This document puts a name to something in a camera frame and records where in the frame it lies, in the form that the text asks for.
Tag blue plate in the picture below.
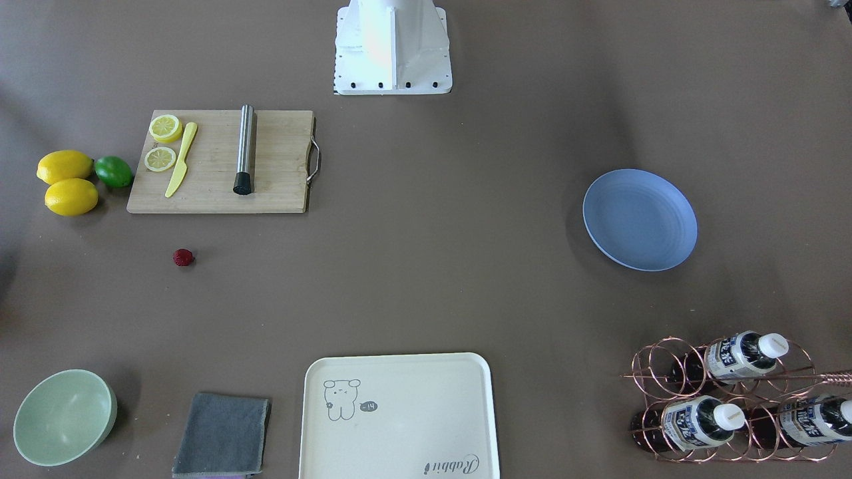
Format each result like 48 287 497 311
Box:
582 168 699 272

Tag red strawberry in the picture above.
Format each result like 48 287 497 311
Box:
172 248 195 267

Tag wooden cutting board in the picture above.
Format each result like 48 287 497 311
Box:
126 110 317 214

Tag cream rabbit tray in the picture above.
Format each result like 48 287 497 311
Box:
299 352 501 478

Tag steel muddler black tip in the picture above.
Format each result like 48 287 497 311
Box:
232 104 256 195

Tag yellow plastic knife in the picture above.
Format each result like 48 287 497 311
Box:
164 122 198 198

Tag lemon slice near knife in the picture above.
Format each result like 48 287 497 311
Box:
143 146 177 172

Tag grey folded cloth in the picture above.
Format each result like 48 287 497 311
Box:
172 393 270 478

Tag lemon slice at edge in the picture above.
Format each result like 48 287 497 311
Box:
148 113 184 144

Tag drink bottle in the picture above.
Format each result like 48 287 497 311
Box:
630 395 746 454
746 395 851 450
666 331 790 394

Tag green lime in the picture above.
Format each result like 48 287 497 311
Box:
93 156 134 188

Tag whole lemon lower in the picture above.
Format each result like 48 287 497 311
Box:
45 178 99 216

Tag whole lemon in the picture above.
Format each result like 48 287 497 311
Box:
36 150 93 185
45 178 99 216

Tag whole lemon upper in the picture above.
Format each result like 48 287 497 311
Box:
36 150 93 185

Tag green bowl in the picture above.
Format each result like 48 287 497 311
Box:
13 369 118 467

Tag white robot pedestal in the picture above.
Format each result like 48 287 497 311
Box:
333 1 453 95

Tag copper wire bottle rack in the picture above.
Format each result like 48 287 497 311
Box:
624 337 850 464

